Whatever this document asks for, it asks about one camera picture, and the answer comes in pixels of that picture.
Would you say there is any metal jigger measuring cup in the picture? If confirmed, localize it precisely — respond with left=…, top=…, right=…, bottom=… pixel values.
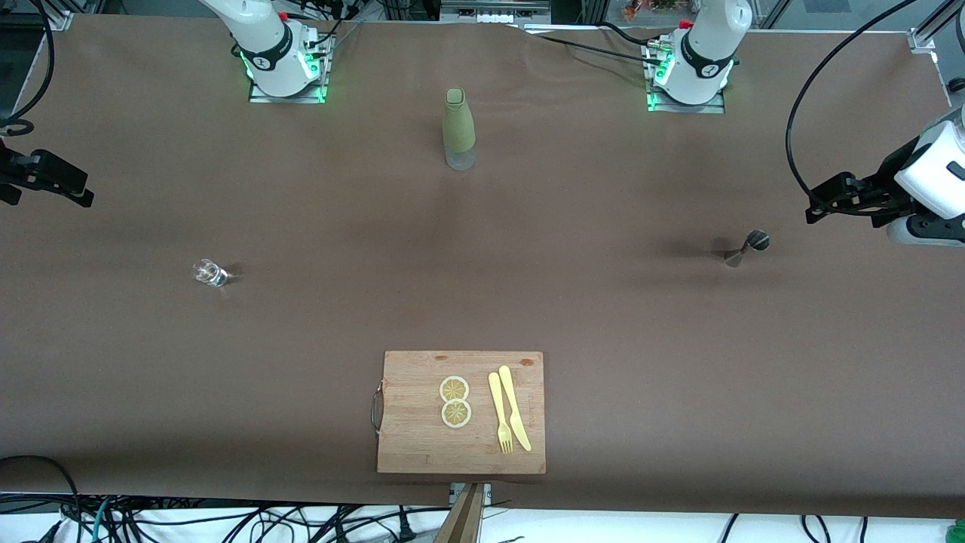
left=724, top=229, right=771, bottom=268

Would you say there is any small clear glass cup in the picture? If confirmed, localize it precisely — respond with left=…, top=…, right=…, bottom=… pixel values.
left=192, top=259, right=229, bottom=288

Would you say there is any brown tablecloth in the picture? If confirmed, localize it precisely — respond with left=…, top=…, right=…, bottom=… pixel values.
left=0, top=14, right=965, bottom=521

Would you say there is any green bottle with clear base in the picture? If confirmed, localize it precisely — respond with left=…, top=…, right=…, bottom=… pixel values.
left=442, top=87, right=477, bottom=171

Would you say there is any yellow plastic knife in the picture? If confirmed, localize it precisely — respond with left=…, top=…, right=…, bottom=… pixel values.
left=498, top=365, right=532, bottom=453

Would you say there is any grey power strip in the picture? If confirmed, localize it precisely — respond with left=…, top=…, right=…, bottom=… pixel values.
left=441, top=0, right=551, bottom=23

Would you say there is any yellow plastic fork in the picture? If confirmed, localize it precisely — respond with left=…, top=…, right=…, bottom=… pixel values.
left=488, top=372, right=514, bottom=455

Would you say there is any wooden cutting board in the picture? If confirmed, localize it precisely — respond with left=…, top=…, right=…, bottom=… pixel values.
left=376, top=351, right=547, bottom=475

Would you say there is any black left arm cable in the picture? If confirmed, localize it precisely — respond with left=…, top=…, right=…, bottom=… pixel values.
left=786, top=0, right=921, bottom=219

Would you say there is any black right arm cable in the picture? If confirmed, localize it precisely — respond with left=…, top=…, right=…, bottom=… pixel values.
left=0, top=0, right=55, bottom=138

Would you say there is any aluminium frame profile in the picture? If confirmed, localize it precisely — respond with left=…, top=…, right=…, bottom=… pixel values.
left=908, top=0, right=965, bottom=55

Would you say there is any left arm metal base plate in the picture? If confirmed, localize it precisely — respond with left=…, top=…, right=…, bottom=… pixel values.
left=646, top=41, right=727, bottom=115

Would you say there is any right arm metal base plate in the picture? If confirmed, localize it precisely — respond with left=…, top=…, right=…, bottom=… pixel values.
left=249, top=34, right=333, bottom=104

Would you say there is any black looped cable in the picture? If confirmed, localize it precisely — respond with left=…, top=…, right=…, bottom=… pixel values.
left=0, top=455, right=82, bottom=543

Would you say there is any black cable to arm base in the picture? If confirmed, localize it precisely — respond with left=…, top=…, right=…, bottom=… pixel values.
left=520, top=24, right=666, bottom=69

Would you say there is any metal post bracket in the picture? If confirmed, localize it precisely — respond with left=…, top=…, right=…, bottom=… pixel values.
left=450, top=483, right=492, bottom=508

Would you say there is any wooden post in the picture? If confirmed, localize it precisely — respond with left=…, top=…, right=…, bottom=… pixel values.
left=433, top=483, right=485, bottom=543

